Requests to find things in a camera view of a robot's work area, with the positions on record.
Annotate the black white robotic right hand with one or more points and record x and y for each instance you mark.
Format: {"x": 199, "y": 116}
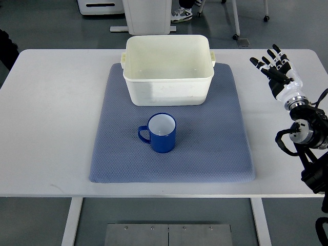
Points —
{"x": 284, "y": 80}

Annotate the blue mug white inside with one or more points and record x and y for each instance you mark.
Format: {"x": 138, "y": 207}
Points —
{"x": 160, "y": 132}

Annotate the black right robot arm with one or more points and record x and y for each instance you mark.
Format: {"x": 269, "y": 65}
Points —
{"x": 308, "y": 131}

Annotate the white plastic box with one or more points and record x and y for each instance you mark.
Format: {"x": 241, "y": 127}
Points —
{"x": 168, "y": 70}

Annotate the grey floor outlet cover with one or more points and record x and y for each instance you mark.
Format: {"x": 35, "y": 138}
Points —
{"x": 243, "y": 42}

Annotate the white wheeled chair leg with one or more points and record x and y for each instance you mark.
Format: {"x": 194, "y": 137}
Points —
{"x": 236, "y": 20}

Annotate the blue textured mat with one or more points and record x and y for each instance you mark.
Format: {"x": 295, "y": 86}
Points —
{"x": 204, "y": 143}

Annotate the white green sneaker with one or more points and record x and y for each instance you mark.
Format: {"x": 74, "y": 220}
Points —
{"x": 181, "y": 15}

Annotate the white table leg right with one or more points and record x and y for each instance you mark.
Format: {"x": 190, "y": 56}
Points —
{"x": 260, "y": 221}

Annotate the white table leg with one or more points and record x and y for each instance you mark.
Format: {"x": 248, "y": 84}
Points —
{"x": 72, "y": 221}
{"x": 260, "y": 221}

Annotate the white cabinet with slot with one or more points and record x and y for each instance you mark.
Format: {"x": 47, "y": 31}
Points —
{"x": 90, "y": 7}

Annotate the white table leg left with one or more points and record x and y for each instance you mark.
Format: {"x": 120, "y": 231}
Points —
{"x": 72, "y": 221}

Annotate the black object at left edge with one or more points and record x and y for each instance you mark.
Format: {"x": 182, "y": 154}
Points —
{"x": 9, "y": 51}

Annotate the white pedestal column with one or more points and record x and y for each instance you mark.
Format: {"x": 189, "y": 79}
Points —
{"x": 146, "y": 18}

